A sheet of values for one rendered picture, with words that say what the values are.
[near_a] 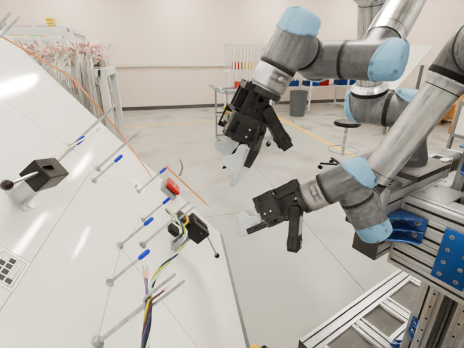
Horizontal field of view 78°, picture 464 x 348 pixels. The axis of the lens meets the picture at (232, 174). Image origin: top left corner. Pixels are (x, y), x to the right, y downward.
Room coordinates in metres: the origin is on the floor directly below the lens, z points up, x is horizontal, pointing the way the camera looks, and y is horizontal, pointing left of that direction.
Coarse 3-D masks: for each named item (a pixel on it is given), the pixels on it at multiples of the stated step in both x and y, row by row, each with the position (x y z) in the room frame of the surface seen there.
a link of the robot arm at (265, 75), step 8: (264, 64) 0.59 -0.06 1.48; (256, 72) 0.60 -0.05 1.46; (264, 72) 0.58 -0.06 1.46; (272, 72) 0.58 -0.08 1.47; (280, 72) 0.58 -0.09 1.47; (256, 80) 0.59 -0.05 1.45; (264, 80) 0.58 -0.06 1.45; (272, 80) 0.57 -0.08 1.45; (280, 80) 0.57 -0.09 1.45; (288, 80) 0.59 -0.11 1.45; (264, 88) 0.58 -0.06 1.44; (272, 88) 0.57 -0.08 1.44; (280, 88) 0.58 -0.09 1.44
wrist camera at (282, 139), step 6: (264, 108) 0.60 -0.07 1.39; (270, 108) 0.59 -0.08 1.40; (264, 114) 0.59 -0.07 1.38; (270, 114) 0.59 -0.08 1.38; (270, 120) 0.59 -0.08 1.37; (276, 120) 0.60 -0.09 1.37; (270, 126) 0.59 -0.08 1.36; (276, 126) 0.60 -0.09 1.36; (282, 126) 0.60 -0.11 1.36; (270, 132) 0.64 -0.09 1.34; (276, 132) 0.60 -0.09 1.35; (282, 132) 0.60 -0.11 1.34; (276, 138) 0.60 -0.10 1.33; (282, 138) 0.60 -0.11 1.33; (288, 138) 0.61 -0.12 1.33; (276, 144) 0.62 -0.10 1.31; (282, 144) 0.60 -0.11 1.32; (288, 144) 0.61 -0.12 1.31; (282, 150) 0.62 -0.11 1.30
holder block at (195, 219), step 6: (192, 216) 0.61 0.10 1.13; (192, 222) 0.59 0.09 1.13; (198, 222) 0.60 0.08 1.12; (186, 228) 0.58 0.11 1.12; (192, 228) 0.58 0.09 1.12; (198, 228) 0.58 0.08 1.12; (204, 228) 0.60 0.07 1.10; (192, 234) 0.58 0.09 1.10; (198, 234) 0.58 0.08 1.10; (204, 234) 0.59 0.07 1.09; (198, 240) 0.59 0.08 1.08
